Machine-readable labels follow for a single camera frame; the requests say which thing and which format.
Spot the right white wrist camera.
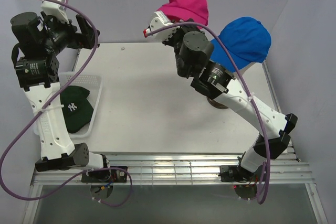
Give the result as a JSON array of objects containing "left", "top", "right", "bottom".
[{"left": 143, "top": 10, "right": 177, "bottom": 42}]

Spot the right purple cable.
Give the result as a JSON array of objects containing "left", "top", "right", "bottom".
[{"left": 145, "top": 22, "right": 271, "bottom": 206}]

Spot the dark green baseball cap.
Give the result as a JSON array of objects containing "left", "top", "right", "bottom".
[{"left": 60, "top": 86, "right": 94, "bottom": 134}]

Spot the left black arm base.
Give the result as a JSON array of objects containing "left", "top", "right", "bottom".
[{"left": 81, "top": 166, "right": 128, "bottom": 183}]

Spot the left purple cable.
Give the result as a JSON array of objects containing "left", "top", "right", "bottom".
[{"left": 0, "top": 0, "right": 133, "bottom": 207}]

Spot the pink baseball cap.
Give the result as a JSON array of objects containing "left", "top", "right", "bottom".
[{"left": 157, "top": 0, "right": 209, "bottom": 26}]

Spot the aluminium rail frame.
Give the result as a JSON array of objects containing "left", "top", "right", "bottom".
[{"left": 22, "top": 144, "right": 330, "bottom": 223}]

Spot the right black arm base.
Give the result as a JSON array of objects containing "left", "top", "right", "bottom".
[{"left": 218, "top": 165, "right": 267, "bottom": 183}]

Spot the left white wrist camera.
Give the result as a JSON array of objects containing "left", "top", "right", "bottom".
[{"left": 41, "top": 0, "right": 69, "bottom": 24}]

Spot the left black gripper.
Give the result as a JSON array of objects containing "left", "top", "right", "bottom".
[{"left": 40, "top": 11, "right": 99, "bottom": 56}]

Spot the dark brown mannequin stand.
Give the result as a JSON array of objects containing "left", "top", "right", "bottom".
[{"left": 207, "top": 97, "right": 228, "bottom": 110}]

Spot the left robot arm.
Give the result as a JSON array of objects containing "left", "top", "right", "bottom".
[{"left": 10, "top": 12, "right": 111, "bottom": 182}]

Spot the purple cable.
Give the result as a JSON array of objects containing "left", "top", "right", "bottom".
[
  {"left": 145, "top": 22, "right": 271, "bottom": 206},
  {"left": 0, "top": 0, "right": 133, "bottom": 207}
]

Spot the cream mannequin head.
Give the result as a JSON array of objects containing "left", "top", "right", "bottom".
[{"left": 239, "top": 62, "right": 255, "bottom": 75}]

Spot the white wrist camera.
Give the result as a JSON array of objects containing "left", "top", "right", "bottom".
[
  {"left": 143, "top": 10, "right": 177, "bottom": 42},
  {"left": 41, "top": 0, "right": 69, "bottom": 24}
]

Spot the blue baseball cap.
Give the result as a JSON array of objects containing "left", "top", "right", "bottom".
[{"left": 218, "top": 17, "right": 271, "bottom": 69}]

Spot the white plastic basket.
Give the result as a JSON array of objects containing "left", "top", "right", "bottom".
[{"left": 53, "top": 73, "right": 103, "bottom": 139}]

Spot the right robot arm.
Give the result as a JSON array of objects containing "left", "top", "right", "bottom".
[{"left": 161, "top": 17, "right": 298, "bottom": 182}]

